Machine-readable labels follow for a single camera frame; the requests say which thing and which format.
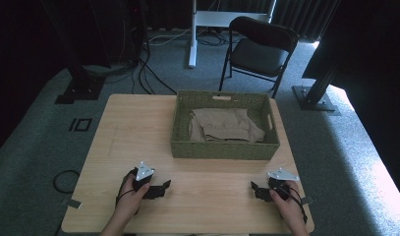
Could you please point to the dark curtain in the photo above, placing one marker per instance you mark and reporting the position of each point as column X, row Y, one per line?
column 302, row 16

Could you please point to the black folding chair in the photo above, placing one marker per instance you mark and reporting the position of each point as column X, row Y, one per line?
column 259, row 55

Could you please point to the white desk frame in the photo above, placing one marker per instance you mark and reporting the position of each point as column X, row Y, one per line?
column 194, row 32

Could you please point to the small grey tape piece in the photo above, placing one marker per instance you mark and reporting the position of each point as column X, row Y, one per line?
column 307, row 199
column 75, row 204

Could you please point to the black metal stand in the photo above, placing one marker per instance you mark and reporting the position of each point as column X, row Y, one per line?
column 315, row 95
column 81, row 88

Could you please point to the person's left hand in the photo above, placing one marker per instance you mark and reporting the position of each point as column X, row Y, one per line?
column 132, row 201

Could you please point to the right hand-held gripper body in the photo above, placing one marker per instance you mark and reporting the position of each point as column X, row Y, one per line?
column 279, row 183

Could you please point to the person's right hand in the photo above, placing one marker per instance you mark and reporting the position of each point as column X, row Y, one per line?
column 287, row 208

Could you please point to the green woven basket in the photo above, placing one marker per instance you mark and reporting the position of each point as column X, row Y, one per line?
column 220, row 150

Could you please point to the khaki pants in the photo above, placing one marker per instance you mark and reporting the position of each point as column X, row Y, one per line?
column 223, row 126

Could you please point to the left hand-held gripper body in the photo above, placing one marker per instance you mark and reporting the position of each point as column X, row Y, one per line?
column 143, row 177

